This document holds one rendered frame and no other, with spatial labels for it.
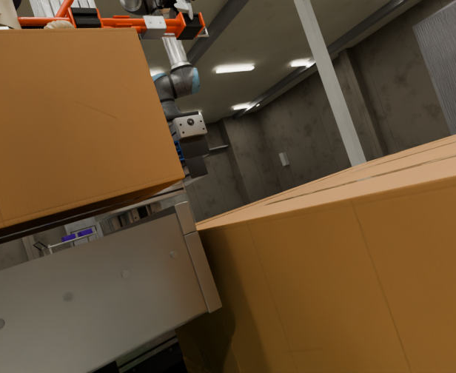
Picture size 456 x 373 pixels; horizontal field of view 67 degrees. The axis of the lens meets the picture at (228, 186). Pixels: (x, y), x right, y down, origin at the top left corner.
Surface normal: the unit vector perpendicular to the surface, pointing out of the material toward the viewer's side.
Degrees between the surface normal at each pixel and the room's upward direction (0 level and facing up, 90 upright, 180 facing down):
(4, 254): 90
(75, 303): 90
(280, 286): 90
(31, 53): 90
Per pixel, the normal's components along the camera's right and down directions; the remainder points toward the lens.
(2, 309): 0.49, -0.19
